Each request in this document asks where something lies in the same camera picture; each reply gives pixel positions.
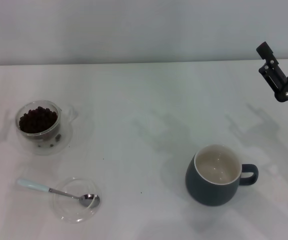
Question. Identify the small clear glass dish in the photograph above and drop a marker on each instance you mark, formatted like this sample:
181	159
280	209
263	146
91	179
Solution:
66	210

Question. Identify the loose brown coffee bean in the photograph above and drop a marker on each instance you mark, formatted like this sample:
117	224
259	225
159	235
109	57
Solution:
58	137

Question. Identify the dark coffee beans pile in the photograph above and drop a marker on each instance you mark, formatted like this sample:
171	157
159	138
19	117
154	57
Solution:
37	120

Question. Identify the dark grey mug white inside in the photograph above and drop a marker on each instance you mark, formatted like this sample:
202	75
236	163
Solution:
209	195

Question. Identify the small loose dark coffee bean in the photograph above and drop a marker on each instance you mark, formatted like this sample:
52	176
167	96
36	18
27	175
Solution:
51	144

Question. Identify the clear glass saucer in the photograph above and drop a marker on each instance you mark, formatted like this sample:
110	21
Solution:
65	140

